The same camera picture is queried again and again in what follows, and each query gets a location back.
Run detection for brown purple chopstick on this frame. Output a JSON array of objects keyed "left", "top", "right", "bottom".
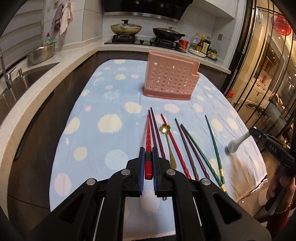
[
  {"left": 175, "top": 118, "right": 199, "bottom": 181},
  {"left": 181, "top": 125, "right": 210, "bottom": 179}
]

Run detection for white plate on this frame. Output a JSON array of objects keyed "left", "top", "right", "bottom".
[{"left": 188, "top": 48, "right": 206, "bottom": 58}]

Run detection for brown sauce bottle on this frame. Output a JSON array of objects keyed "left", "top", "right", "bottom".
[{"left": 196, "top": 34, "right": 205, "bottom": 52}]

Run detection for black wok with lid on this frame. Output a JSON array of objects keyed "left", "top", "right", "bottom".
[{"left": 152, "top": 28, "right": 188, "bottom": 42}]

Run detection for gold flower spoon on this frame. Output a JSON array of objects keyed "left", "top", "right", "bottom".
[{"left": 159, "top": 124, "right": 177, "bottom": 169}]

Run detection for dark soy sauce bottle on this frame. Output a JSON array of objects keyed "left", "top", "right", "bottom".
[{"left": 201, "top": 39, "right": 211, "bottom": 55}]

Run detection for beige wok with lid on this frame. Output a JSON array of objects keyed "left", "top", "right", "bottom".
[{"left": 110, "top": 20, "right": 142, "bottom": 36}]

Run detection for steel pot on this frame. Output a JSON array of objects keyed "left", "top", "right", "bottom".
[{"left": 28, "top": 42, "right": 56, "bottom": 65}]

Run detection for green seasoning jars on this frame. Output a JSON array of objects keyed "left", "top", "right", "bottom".
[{"left": 207, "top": 48, "right": 218, "bottom": 61}]

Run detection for black range hood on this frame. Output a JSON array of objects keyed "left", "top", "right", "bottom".
[{"left": 102, "top": 0, "right": 193, "bottom": 22}]

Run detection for red chopstick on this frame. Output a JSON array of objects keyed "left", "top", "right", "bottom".
[
  {"left": 161, "top": 114, "right": 191, "bottom": 179},
  {"left": 144, "top": 115, "right": 153, "bottom": 180}
]

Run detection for white ceramic spoon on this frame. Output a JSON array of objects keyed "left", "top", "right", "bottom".
[{"left": 225, "top": 133, "right": 251, "bottom": 155}]

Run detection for red paper window decoration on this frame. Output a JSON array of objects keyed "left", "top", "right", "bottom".
[{"left": 271, "top": 14, "right": 292, "bottom": 36}]

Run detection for person's right hand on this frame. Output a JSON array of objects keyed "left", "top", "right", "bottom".
[{"left": 265, "top": 165, "right": 295, "bottom": 215}]

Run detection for purple hanging towel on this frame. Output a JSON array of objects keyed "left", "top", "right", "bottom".
[{"left": 52, "top": 4, "right": 64, "bottom": 33}]

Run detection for dark purple chopstick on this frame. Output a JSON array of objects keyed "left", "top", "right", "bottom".
[
  {"left": 151, "top": 108, "right": 166, "bottom": 160},
  {"left": 147, "top": 109, "right": 168, "bottom": 201}
]

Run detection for white hanging towel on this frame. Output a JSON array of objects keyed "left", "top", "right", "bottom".
[{"left": 60, "top": 1, "right": 73, "bottom": 36}]

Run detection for chrome faucet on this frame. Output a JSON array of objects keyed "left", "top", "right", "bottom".
[{"left": 0, "top": 48, "right": 15, "bottom": 90}]

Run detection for blue dotted tablecloth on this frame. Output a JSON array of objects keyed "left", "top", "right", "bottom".
[{"left": 49, "top": 59, "right": 268, "bottom": 237}]

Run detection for red instant noodle cup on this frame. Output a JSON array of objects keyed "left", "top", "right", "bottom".
[{"left": 178, "top": 39, "right": 189, "bottom": 52}]

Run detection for green chopstick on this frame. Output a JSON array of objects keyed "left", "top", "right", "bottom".
[
  {"left": 181, "top": 124, "right": 228, "bottom": 194},
  {"left": 205, "top": 115, "right": 225, "bottom": 185}
]

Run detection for steel sink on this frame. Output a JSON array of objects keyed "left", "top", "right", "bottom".
[{"left": 0, "top": 62, "right": 58, "bottom": 123}]

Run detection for clear oil bottle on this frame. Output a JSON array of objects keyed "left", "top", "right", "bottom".
[{"left": 189, "top": 33, "right": 200, "bottom": 50}]

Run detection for pink perforated utensil holder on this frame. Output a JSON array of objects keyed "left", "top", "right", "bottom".
[{"left": 142, "top": 50, "right": 200, "bottom": 100}]

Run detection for green dish soap bottle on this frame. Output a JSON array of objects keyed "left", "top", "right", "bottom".
[{"left": 45, "top": 33, "right": 52, "bottom": 45}]

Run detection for black gas stove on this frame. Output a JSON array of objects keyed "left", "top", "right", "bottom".
[{"left": 104, "top": 35, "right": 187, "bottom": 53}]

